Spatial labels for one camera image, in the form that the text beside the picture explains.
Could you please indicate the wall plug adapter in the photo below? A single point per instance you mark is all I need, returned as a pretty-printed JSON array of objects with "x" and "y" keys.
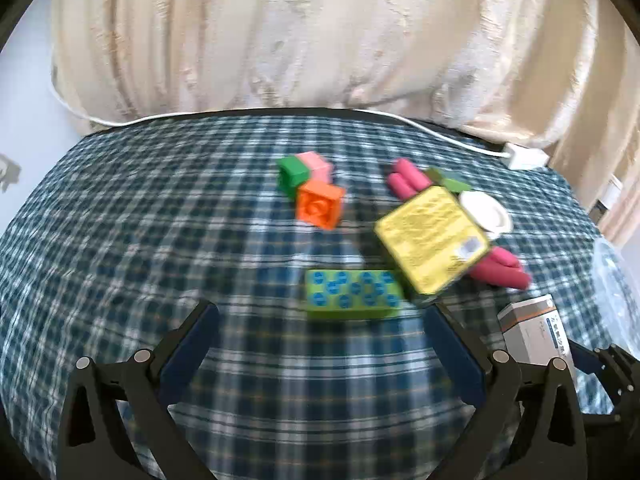
[{"x": 7, "y": 170}]

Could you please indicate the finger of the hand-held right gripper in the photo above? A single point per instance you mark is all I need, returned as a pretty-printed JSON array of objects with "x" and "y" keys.
[{"x": 612, "y": 367}]

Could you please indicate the blue plaid tablecloth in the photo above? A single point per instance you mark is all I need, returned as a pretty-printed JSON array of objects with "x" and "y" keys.
[{"x": 150, "y": 240}]

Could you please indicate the green toy block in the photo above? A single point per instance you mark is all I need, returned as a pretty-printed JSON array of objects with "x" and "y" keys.
[{"x": 292, "y": 175}]

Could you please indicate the white and orange box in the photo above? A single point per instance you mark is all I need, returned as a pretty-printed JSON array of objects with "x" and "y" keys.
[{"x": 535, "y": 330}]

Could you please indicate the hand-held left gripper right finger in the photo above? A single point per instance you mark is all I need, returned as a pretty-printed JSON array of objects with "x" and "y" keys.
[{"x": 457, "y": 360}]

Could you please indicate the cream patterned curtain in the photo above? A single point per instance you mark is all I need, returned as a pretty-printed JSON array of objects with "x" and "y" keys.
[{"x": 310, "y": 30}]

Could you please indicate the green block with blue dots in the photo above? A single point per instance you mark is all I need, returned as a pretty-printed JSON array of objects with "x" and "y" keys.
[{"x": 352, "y": 292}]

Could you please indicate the clear plastic container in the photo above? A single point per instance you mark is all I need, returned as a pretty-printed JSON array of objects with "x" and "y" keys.
[{"x": 616, "y": 280}]

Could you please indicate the white power strip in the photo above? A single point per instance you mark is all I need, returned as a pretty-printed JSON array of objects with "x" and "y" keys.
[{"x": 526, "y": 156}]

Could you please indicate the dark green block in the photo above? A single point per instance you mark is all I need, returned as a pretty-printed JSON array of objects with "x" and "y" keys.
[{"x": 450, "y": 182}]

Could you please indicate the yellow label box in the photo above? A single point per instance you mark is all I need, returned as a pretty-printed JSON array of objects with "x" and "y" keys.
[{"x": 430, "y": 237}]

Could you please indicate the orange toy block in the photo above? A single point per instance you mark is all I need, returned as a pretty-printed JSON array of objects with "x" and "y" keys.
[{"x": 320, "y": 205}]

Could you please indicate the pink toy block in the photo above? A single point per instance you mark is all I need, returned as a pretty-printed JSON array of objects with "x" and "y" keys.
[{"x": 320, "y": 165}]

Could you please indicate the pink plush snake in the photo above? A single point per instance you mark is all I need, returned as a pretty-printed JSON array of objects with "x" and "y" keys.
[{"x": 407, "y": 182}]

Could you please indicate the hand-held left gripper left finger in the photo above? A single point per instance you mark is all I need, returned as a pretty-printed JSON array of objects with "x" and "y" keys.
[{"x": 187, "y": 357}]

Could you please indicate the white round lid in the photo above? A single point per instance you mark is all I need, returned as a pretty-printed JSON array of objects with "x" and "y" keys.
[{"x": 487, "y": 210}]

